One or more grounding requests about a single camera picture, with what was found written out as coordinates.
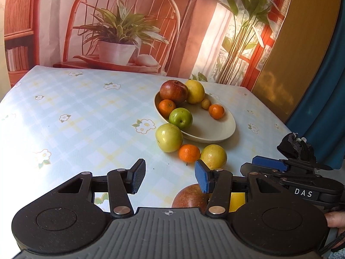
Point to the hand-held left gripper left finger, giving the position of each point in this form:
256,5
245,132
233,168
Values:
138,176

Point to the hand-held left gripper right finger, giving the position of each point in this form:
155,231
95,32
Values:
202,177

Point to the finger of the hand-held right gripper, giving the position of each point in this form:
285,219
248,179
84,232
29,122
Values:
269,162
253,168

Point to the yellow lemon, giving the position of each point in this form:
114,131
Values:
195,91
214,156
237,202

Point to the large red apple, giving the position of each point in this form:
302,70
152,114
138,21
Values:
188,198

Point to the small orange tangerine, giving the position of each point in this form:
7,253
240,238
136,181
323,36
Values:
166,107
189,153
216,111

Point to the cream oval plate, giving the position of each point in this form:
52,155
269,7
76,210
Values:
210,129

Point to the pale green apple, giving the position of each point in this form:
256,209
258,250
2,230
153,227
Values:
169,137

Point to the dark green apple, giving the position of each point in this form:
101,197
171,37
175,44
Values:
180,118

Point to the small brown longan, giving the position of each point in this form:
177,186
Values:
206,104

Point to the person's right hand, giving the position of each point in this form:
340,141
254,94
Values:
335,219

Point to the blue curtain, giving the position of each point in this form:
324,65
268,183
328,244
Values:
323,99

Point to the floral checked tablecloth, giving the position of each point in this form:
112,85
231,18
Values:
67,126

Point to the dark red apple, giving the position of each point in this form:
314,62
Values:
173,90

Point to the yellow wooden board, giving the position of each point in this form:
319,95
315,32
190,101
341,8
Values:
296,59

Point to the printed room scene backdrop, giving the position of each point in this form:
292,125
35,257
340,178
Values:
188,32

